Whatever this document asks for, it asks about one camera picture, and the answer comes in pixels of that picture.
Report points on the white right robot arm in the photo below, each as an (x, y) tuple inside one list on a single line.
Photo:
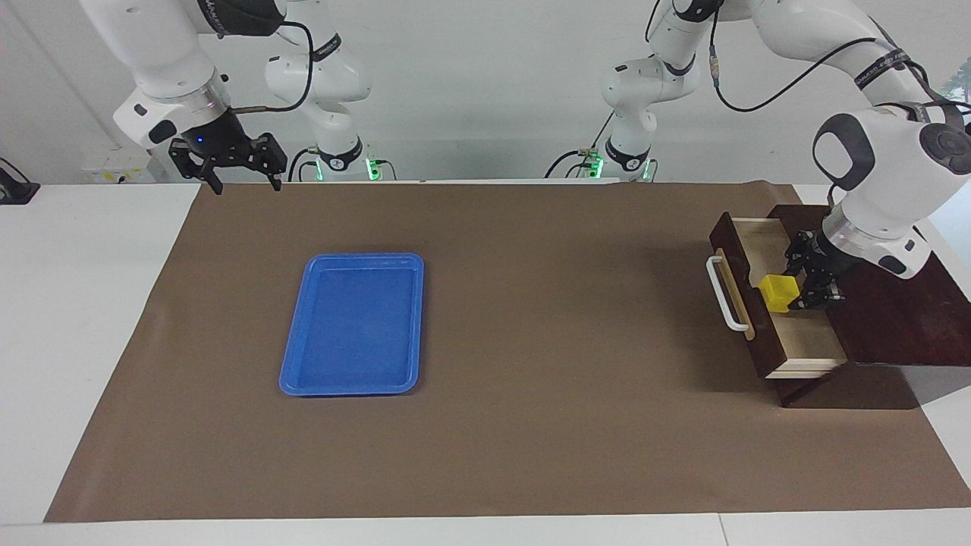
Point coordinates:
[(167, 53)]

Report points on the brown paper table mat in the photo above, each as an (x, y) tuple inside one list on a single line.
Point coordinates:
[(531, 425)]

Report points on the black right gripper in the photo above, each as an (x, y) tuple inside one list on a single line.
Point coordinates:
[(224, 148)]

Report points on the blue plastic tray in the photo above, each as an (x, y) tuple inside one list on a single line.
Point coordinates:
[(349, 326)]

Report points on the dark wooden drawer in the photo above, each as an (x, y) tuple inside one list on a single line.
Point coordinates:
[(808, 341)]

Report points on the yellow block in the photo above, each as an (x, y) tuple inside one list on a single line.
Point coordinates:
[(779, 294)]

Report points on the dark wooden drawer cabinet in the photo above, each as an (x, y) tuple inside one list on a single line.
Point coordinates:
[(895, 326)]

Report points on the white wall socket box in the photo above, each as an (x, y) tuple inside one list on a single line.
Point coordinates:
[(102, 173)]

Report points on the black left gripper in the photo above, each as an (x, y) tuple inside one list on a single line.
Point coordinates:
[(823, 262)]

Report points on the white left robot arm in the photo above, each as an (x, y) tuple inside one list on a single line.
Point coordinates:
[(887, 174)]

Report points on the black clamp mount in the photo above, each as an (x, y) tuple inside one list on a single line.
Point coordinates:
[(15, 189)]

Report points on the window with green foliage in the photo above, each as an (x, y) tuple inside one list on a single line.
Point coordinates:
[(957, 80)]

